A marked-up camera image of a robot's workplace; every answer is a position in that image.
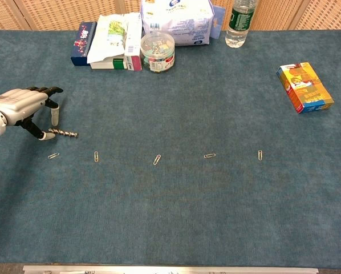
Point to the silver magnetic bead stick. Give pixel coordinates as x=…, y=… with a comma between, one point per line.
x=63, y=132

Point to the white box with green end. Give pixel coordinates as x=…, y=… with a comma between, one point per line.
x=110, y=63

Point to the teal felt table cloth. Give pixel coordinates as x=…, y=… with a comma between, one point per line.
x=170, y=199

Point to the clear tub of binder clips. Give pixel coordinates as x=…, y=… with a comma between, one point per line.
x=157, y=54

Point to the white blue plastic pack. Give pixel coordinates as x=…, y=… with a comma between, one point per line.
x=176, y=23

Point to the gold paper clip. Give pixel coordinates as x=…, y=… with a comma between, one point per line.
x=157, y=160
x=96, y=156
x=209, y=156
x=260, y=155
x=53, y=156

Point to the water bottle with green label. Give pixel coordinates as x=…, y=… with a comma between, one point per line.
x=239, y=23

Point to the white box with pink end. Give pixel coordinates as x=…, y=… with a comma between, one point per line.
x=133, y=42

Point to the white green paper packet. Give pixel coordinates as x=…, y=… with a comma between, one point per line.
x=107, y=37

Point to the aluminium rail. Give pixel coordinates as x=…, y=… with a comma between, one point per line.
x=170, y=269

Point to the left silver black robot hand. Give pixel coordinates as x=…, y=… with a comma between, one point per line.
x=16, y=104

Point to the dark blue printed box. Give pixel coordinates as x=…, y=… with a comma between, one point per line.
x=82, y=42

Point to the wicker folding screen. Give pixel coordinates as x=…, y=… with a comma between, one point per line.
x=59, y=14

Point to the yellow orange printed carton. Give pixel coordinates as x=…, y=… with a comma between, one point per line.
x=304, y=87

